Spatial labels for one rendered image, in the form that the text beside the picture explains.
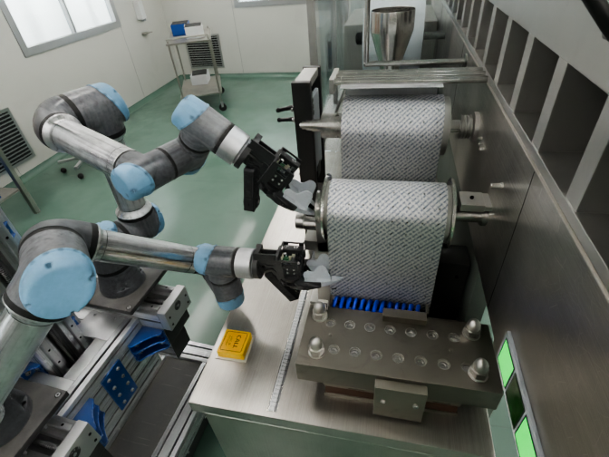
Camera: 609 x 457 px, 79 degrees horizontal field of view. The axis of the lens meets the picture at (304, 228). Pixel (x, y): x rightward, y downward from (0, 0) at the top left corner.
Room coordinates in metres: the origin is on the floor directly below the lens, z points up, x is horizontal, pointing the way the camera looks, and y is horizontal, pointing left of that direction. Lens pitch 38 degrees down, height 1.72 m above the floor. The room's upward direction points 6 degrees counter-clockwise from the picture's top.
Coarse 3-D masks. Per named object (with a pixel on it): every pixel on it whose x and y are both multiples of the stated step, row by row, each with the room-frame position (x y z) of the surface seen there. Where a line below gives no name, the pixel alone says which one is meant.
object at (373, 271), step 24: (336, 264) 0.61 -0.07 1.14; (360, 264) 0.60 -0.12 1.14; (384, 264) 0.58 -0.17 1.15; (408, 264) 0.57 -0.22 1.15; (432, 264) 0.56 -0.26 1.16; (336, 288) 0.61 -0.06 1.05; (360, 288) 0.60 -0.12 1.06; (384, 288) 0.58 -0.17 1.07; (408, 288) 0.57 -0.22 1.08; (432, 288) 0.56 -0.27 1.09
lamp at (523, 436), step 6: (522, 426) 0.21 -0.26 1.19; (522, 432) 0.21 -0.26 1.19; (528, 432) 0.20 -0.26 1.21; (516, 438) 0.21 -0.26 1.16; (522, 438) 0.20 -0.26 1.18; (528, 438) 0.19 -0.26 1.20; (522, 444) 0.19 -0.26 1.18; (528, 444) 0.19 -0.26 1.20; (522, 450) 0.19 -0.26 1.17; (528, 450) 0.18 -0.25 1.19; (522, 456) 0.18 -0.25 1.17; (528, 456) 0.18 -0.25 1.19; (534, 456) 0.17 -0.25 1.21
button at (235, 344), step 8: (224, 336) 0.60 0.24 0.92; (232, 336) 0.60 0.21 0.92; (240, 336) 0.60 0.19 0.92; (248, 336) 0.60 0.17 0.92; (224, 344) 0.58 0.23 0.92; (232, 344) 0.58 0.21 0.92; (240, 344) 0.58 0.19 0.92; (248, 344) 0.58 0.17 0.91; (224, 352) 0.56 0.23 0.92; (232, 352) 0.55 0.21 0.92; (240, 352) 0.55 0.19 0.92
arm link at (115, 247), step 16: (48, 224) 0.61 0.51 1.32; (64, 224) 0.63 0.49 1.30; (80, 224) 0.67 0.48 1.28; (96, 224) 0.70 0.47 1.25; (96, 240) 0.65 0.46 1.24; (112, 240) 0.68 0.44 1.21; (128, 240) 0.70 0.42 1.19; (144, 240) 0.72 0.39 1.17; (160, 240) 0.76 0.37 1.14; (96, 256) 0.64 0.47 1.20; (112, 256) 0.66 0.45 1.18; (128, 256) 0.67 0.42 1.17; (144, 256) 0.69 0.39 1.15; (160, 256) 0.71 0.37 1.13; (176, 256) 0.73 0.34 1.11; (192, 256) 0.76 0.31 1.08; (192, 272) 0.74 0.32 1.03
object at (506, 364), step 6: (504, 348) 0.32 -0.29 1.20; (504, 354) 0.32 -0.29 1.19; (498, 360) 0.32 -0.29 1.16; (504, 360) 0.31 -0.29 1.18; (510, 360) 0.30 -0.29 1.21; (504, 366) 0.30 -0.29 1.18; (510, 366) 0.29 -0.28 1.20; (504, 372) 0.30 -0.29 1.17; (510, 372) 0.28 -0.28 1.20; (504, 378) 0.29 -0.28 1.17; (504, 384) 0.28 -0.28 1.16
